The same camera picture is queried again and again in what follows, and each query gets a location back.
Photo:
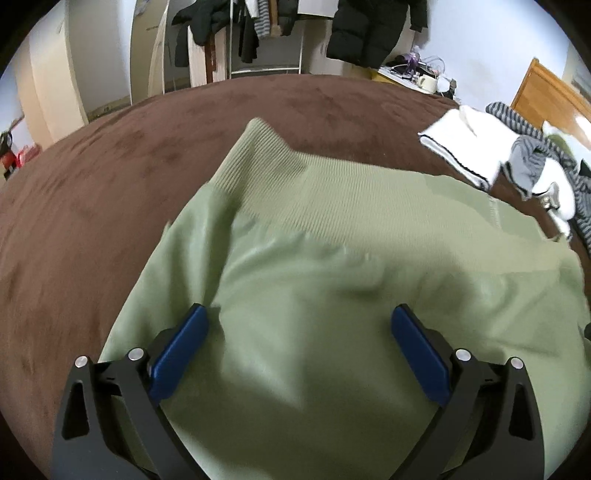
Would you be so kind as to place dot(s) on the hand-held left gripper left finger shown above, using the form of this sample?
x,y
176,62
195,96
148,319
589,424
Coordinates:
x,y
180,355

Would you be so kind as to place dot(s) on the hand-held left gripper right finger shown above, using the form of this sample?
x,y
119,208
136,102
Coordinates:
x,y
420,355

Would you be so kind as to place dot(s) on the light green knit sweater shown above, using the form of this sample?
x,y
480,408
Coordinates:
x,y
323,277

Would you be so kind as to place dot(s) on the grey striped clothes pile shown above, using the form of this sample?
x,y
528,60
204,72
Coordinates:
x,y
508,113

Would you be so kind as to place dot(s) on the white clothes rack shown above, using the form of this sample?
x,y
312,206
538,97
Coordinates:
x,y
263,71

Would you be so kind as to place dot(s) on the hanging dark clothes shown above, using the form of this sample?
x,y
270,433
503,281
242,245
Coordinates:
x,y
249,46

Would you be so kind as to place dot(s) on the brown bed blanket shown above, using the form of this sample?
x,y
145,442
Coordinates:
x,y
115,161

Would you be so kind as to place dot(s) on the white cloth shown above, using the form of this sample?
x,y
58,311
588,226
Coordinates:
x,y
561,198

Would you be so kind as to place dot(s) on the white fluffy black-trimmed garment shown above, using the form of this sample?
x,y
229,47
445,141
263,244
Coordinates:
x,y
466,138

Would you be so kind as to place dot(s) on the red bag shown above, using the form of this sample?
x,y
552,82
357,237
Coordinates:
x,y
28,156

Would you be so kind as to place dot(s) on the red canister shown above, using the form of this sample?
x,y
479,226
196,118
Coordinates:
x,y
7,159

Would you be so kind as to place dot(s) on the white mug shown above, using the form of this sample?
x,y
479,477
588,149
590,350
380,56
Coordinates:
x,y
428,83

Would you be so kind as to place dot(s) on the bear print pillow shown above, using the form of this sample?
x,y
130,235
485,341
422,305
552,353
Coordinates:
x,y
577,128

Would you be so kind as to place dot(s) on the nightstand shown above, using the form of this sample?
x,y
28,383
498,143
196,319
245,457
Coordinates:
x,y
392,78

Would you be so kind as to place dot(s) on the standing mirror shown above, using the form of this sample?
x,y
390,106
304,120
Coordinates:
x,y
147,69

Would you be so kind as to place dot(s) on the purple bottle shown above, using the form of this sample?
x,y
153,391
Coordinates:
x,y
412,62

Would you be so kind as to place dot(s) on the wooden headboard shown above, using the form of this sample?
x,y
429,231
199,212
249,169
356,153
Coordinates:
x,y
540,87

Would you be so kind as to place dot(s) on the beige wardrobe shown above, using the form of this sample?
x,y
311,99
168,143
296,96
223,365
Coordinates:
x,y
51,83

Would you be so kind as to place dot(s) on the black puffer coat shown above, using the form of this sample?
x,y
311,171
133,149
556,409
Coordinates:
x,y
369,32

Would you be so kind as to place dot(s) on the black jacket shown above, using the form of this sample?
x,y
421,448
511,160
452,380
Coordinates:
x,y
203,18

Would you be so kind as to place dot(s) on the hanging striped garment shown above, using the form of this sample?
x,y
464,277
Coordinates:
x,y
261,21

